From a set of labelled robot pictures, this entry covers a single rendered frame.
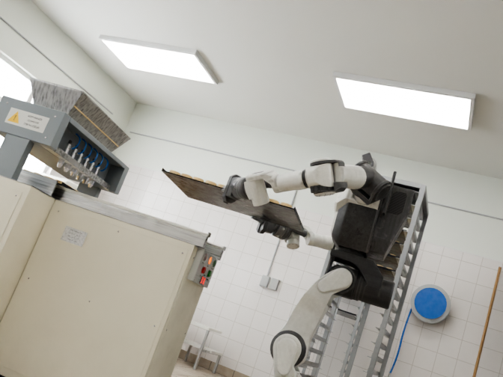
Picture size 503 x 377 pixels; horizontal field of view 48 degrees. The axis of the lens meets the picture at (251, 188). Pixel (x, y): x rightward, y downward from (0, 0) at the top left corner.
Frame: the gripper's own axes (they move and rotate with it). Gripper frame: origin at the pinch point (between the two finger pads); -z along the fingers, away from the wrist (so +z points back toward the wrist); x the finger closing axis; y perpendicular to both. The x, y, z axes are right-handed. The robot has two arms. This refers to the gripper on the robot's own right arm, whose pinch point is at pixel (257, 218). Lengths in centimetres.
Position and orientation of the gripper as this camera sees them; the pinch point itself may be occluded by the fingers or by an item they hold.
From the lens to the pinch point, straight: 269.4
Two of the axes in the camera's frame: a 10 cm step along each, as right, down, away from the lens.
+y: 5.2, -0.2, -8.5
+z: 7.8, 4.0, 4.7
